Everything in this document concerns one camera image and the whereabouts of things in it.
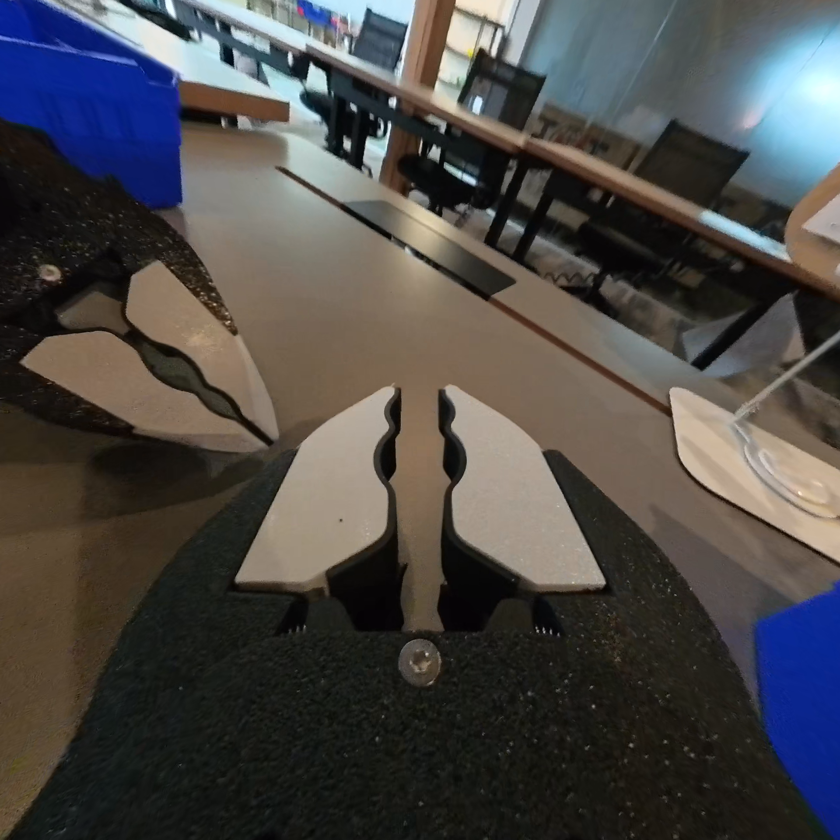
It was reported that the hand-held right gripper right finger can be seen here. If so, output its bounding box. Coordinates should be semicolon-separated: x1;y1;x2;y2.
437;383;607;593

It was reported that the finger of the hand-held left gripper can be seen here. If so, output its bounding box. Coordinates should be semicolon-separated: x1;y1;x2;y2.
18;328;273;455
123;260;281;444

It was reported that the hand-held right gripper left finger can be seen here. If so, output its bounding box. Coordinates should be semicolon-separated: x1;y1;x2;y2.
234;385;403;598

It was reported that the blue plastic bin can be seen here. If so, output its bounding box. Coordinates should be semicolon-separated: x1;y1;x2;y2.
753;581;840;840
0;0;183;211

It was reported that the white tray with clear holder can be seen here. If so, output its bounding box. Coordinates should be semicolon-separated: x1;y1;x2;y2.
669;386;840;565

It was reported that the wooden office table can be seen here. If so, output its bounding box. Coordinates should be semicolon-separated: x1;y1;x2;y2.
178;62;291;127

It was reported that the clear glass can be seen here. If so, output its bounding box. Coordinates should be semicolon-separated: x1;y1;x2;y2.
730;328;840;521

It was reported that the long wooden office desk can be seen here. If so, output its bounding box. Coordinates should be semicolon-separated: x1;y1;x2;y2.
305;42;532;257
524;136;840;370

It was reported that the wooden pillar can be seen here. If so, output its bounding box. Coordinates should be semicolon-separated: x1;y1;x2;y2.
379;0;458;193

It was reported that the black mesh office chair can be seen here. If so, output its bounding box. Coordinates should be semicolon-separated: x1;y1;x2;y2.
576;118;751;311
456;48;547;135
353;7;409;74

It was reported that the round wooden table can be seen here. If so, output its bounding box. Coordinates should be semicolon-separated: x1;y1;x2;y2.
784;164;840;294

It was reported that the white paper sheet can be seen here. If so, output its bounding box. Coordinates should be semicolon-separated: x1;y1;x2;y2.
802;196;840;239

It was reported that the black table cable panel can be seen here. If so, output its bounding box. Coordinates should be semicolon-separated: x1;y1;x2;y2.
343;199;517;301

